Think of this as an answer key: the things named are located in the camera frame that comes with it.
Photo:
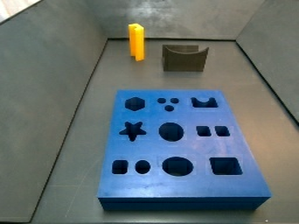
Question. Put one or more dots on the blue shape sorting board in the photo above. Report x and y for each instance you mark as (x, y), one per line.
(176, 155)

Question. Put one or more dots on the yellow arch object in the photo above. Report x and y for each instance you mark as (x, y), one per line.
(136, 34)

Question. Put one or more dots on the black curved holder bracket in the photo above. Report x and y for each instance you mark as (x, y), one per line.
(184, 58)

